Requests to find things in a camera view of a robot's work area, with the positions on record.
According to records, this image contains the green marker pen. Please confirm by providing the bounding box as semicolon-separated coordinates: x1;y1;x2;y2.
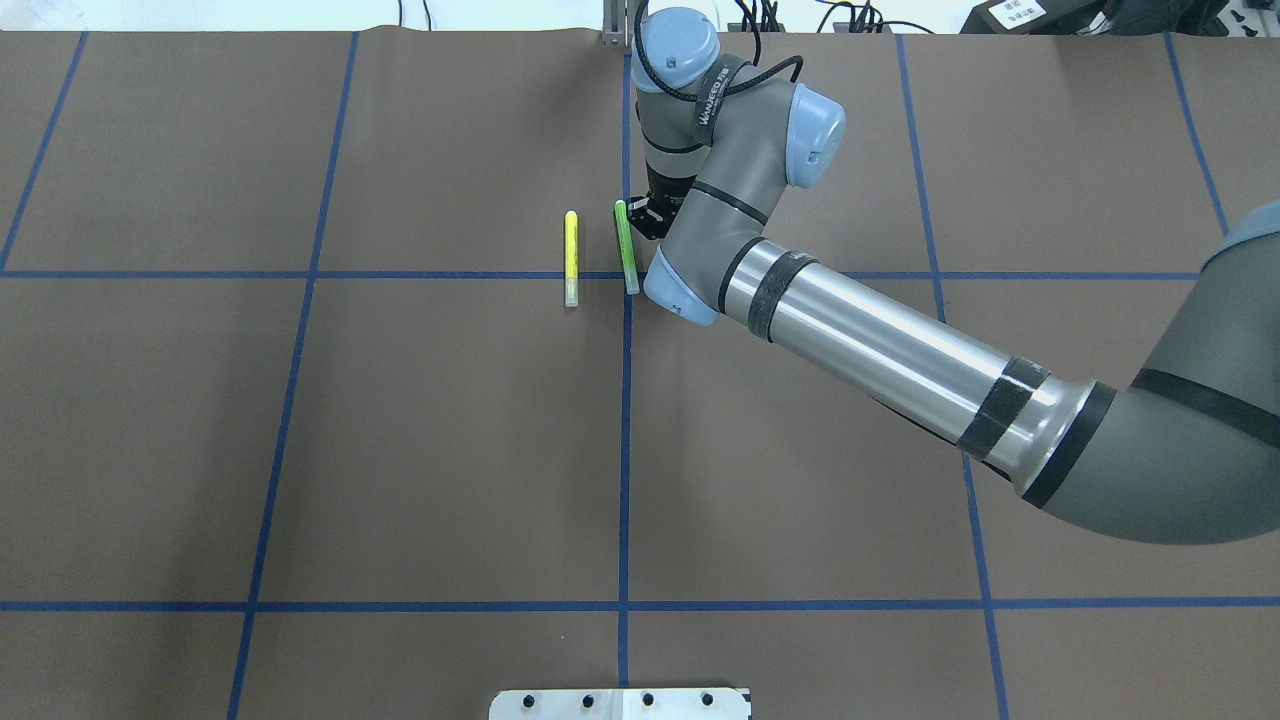
612;199;641;296

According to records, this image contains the yellow marker pen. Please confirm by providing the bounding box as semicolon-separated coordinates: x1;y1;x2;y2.
563;209;580;307

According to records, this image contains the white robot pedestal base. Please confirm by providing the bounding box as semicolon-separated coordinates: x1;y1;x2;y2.
488;687;753;719

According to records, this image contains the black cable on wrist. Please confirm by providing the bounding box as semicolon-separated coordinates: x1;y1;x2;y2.
634;0;805;105

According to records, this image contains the aluminium frame post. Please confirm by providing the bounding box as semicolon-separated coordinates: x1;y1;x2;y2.
602;0;639;49

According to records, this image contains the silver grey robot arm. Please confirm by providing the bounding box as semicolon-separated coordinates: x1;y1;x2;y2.
632;5;1279;544

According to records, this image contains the black power adapter with label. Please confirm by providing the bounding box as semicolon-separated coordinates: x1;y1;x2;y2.
960;1;1107;35

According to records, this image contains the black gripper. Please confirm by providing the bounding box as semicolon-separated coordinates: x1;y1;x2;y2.
628;165;698;241

